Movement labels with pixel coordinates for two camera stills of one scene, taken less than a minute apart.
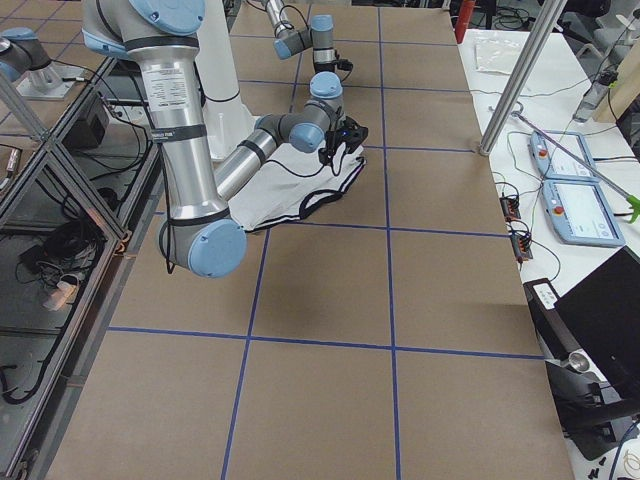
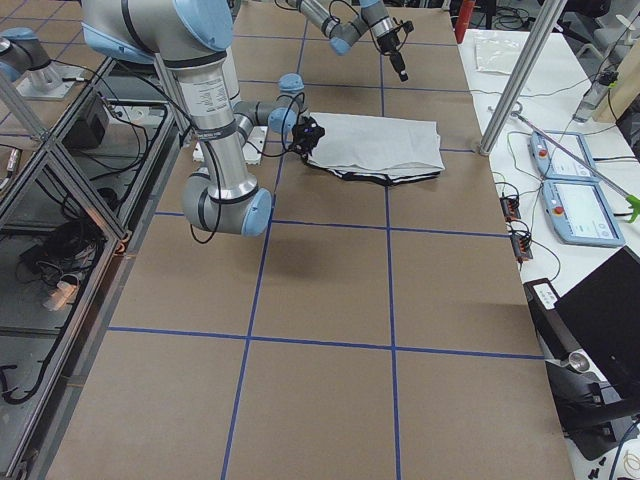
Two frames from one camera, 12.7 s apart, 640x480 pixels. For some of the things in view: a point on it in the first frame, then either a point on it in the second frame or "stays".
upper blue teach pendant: [562, 155] stays
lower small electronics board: [522, 245] stays
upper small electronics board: [510, 206] stays
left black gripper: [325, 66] to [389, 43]
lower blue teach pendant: [581, 214] stays
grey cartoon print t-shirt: [292, 182] to [376, 149]
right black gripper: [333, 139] to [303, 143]
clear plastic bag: [497, 55] stays
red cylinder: [463, 19] stays
